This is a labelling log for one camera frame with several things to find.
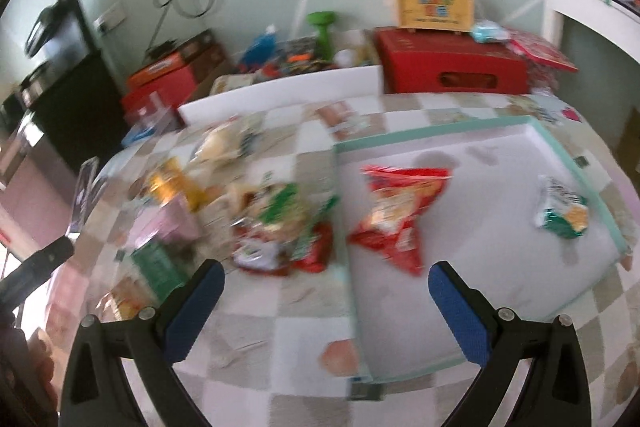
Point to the red cartoon snack packet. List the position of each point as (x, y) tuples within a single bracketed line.
[(395, 217)]

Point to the brown milk biscuit packet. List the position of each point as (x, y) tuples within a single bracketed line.
[(260, 252)]

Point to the green cracker packet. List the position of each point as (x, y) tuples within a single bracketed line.
[(282, 207)]

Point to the glass jar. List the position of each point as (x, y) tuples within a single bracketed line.
[(37, 82)]

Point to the large red gift box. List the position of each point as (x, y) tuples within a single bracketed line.
[(430, 57)]

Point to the white card box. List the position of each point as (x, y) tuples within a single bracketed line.
[(232, 84)]

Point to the green dumbbell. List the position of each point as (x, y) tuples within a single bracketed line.
[(322, 34)]

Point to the white wall socket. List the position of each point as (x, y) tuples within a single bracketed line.
[(111, 18)]

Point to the cardboard box with white flap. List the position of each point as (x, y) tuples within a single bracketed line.
[(300, 87)]

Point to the orange yellow snack bag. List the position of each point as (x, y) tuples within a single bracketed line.
[(120, 302)]

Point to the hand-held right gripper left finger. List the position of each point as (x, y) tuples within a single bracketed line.
[(197, 312)]

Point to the clear acrylic stand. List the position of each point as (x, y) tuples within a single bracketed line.
[(85, 192)]

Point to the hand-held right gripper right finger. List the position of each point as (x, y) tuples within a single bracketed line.
[(457, 317)]

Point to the clear plastic box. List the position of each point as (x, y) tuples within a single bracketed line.
[(155, 112)]

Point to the green white snack packet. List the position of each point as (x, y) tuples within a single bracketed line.
[(560, 212)]

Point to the teal-rimmed white tray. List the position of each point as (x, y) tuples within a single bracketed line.
[(500, 257)]

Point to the checkered tablecloth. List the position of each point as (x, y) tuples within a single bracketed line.
[(280, 332)]

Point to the clear bread bun packet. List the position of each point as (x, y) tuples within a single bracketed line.
[(220, 142)]

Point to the light blue wipes pack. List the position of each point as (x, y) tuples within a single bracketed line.
[(487, 32)]

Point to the blue box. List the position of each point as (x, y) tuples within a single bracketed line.
[(135, 137)]

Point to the blue bottle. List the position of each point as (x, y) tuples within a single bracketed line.
[(260, 49)]

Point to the dark printed flat box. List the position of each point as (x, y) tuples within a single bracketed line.
[(205, 52)]

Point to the red cardboard box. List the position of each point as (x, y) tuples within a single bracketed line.
[(165, 94)]

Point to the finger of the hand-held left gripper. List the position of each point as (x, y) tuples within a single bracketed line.
[(40, 264)]

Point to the orange cake packet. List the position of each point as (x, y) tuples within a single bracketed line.
[(175, 187)]

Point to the white desk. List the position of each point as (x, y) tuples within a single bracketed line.
[(555, 7)]

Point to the dark green snack packet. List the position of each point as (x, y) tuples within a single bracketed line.
[(155, 267)]

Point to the orange flat box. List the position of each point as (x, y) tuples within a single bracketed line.
[(155, 68)]

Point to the black cabinet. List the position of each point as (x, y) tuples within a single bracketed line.
[(80, 107)]

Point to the pink snack packet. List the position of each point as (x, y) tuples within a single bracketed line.
[(167, 222)]

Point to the black appliance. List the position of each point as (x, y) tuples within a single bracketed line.
[(47, 29)]

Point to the pile of colourful toys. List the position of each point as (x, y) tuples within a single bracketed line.
[(300, 57)]

